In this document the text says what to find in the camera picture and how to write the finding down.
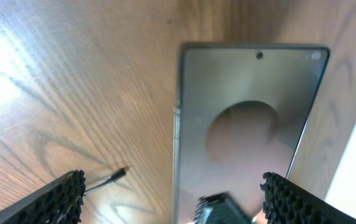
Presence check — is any black charger cable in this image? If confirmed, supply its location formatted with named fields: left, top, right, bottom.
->
left=83, top=166, right=131, bottom=196

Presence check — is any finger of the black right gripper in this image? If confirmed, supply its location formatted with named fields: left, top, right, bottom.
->
left=194, top=192, right=252, bottom=224

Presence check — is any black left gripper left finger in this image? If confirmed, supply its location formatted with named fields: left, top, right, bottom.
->
left=0, top=170, right=86, bottom=224

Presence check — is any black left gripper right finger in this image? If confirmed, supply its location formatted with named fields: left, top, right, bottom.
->
left=260, top=172, right=356, bottom=224

